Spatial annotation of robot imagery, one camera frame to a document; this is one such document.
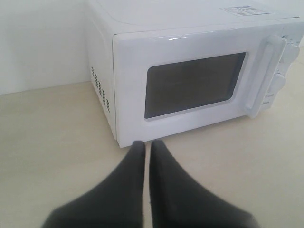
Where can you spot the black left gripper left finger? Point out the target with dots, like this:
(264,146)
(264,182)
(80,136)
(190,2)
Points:
(116,202)

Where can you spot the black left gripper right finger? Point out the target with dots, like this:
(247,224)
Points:
(178,201)

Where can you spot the white microwave oven body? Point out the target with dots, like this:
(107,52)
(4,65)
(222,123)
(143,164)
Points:
(108,18)

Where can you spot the upper white control knob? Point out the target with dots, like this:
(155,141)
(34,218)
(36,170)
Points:
(290,53)

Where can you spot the white control knob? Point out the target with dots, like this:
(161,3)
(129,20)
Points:
(290,53)
(277,82)

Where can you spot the lower white control knob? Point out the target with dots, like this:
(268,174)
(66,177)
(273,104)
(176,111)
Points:
(277,82)

